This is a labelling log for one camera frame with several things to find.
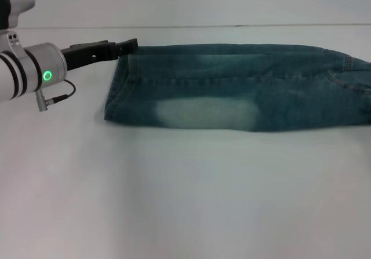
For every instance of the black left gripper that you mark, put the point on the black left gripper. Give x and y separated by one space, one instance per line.
87 54

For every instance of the blue denim shorts with embroidery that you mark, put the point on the blue denim shorts with embroidery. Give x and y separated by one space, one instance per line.
232 91

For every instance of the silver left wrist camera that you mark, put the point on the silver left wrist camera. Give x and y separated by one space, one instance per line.
17 4

